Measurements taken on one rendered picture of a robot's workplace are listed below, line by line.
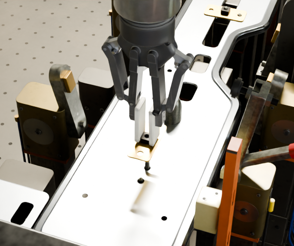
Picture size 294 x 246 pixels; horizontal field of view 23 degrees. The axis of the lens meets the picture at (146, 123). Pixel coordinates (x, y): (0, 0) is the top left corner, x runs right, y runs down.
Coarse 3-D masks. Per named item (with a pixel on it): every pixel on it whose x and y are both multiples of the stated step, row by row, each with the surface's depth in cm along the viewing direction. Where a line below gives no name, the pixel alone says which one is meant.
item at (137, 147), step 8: (160, 128) 112; (144, 136) 110; (160, 136) 111; (136, 144) 109; (144, 144) 109; (128, 152) 108; (136, 152) 108; (144, 152) 108; (152, 152) 108; (144, 160) 107
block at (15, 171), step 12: (0, 168) 117; (12, 168) 117; (24, 168) 117; (36, 168) 117; (12, 180) 115; (24, 180) 115; (36, 180) 115; (48, 180) 115; (48, 192) 116; (24, 204) 114; (24, 216) 116
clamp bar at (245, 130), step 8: (240, 80) 96; (256, 80) 97; (232, 88) 96; (240, 88) 96; (248, 88) 96; (256, 88) 97; (264, 88) 95; (232, 96) 96; (248, 96) 96; (256, 96) 94; (264, 96) 94; (272, 96) 96; (248, 104) 96; (256, 104) 95; (264, 104) 96; (272, 104) 96; (248, 112) 97; (256, 112) 96; (248, 120) 98; (256, 120) 97; (240, 128) 99; (248, 128) 99; (240, 136) 100; (248, 136) 100; (248, 144) 101; (240, 160) 103
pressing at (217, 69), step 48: (192, 0) 150; (240, 0) 150; (192, 48) 138; (144, 96) 127; (96, 144) 118; (192, 144) 118; (96, 192) 110; (144, 192) 110; (192, 192) 110; (96, 240) 104; (144, 240) 104
